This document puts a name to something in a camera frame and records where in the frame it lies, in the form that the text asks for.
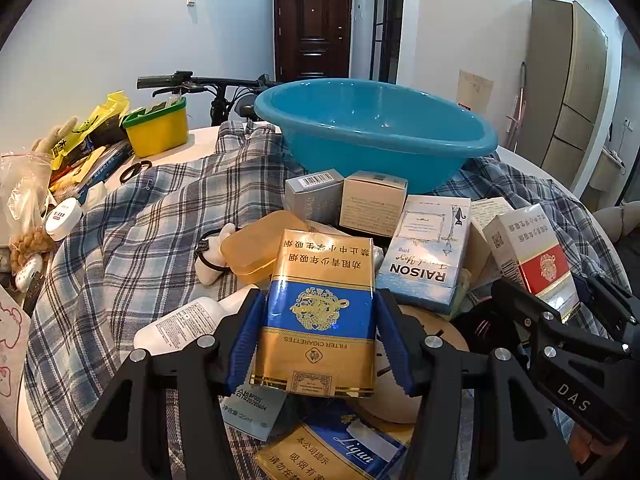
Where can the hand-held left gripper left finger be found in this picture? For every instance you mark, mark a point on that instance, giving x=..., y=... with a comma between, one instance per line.
x=245, y=340

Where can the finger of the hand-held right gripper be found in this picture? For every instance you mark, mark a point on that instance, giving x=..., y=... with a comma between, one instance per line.
x=520, y=302
x=600, y=287

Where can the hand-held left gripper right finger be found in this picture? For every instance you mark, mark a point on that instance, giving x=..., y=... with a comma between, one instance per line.
x=395, y=345

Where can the red and white cigarette pack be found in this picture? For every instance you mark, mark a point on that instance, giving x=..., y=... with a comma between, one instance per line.
x=530, y=255

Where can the gold and blue cigarette pack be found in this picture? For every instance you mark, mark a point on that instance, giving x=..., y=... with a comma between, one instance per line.
x=315, y=310

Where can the blue plastic basin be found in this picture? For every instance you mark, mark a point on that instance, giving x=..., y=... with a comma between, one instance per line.
x=375, y=125

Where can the round wooden object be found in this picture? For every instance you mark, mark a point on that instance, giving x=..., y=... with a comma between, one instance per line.
x=425, y=317

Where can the white plastic bottle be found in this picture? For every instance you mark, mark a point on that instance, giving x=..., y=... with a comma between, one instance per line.
x=180, y=325

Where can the beige sofa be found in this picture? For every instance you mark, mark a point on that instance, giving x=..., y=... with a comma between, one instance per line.
x=615, y=220

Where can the light blue sachet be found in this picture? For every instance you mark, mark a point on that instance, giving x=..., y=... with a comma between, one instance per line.
x=250, y=412

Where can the orange plastic case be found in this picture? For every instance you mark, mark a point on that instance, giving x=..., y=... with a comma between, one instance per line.
x=250, y=250

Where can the cream box with text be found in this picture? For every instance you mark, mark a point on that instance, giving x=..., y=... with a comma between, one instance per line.
x=487, y=212

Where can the white plush toy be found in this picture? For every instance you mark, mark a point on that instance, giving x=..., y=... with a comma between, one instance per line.
x=215, y=247

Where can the light blue cigarette pack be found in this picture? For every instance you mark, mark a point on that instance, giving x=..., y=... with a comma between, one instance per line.
x=425, y=250

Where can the blue and gold flat pack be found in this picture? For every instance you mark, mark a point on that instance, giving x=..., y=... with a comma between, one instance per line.
x=340, y=450

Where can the beige vanity cabinet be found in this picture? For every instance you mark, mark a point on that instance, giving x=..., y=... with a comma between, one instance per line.
x=610, y=165

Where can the plaid cloth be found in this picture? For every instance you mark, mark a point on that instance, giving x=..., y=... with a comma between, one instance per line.
x=150, y=240

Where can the beige cardboard box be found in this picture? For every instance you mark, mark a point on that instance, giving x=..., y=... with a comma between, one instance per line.
x=370, y=205

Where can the grey barcode box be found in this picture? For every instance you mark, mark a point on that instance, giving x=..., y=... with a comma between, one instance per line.
x=312, y=195

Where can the black scissors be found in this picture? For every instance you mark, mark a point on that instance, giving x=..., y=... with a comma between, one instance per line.
x=124, y=174

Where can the beige refrigerator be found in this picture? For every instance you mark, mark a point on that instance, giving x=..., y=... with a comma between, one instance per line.
x=565, y=85

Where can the cardboard sheet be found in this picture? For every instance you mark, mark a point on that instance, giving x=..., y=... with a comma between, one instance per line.
x=472, y=90

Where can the white round jar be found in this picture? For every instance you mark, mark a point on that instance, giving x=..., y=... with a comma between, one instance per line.
x=62, y=220

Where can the yellow container with green rim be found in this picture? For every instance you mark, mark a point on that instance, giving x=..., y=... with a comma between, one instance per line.
x=155, y=135

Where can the blue book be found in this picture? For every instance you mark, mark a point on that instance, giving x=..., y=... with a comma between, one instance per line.
x=102, y=165

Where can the pink printed paper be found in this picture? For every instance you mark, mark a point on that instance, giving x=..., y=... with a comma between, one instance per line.
x=10, y=340

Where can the yellow plastic bag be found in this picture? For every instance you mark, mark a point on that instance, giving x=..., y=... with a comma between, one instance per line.
x=107, y=110

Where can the black bicycle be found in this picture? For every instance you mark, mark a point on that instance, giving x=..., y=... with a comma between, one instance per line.
x=170, y=80

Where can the clear plastic bag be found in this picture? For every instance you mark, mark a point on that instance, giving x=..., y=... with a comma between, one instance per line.
x=20, y=180

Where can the black framed glass door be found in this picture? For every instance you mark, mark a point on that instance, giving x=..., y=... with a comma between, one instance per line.
x=387, y=20

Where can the dark wooden door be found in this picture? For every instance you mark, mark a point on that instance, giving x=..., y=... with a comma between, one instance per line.
x=312, y=25

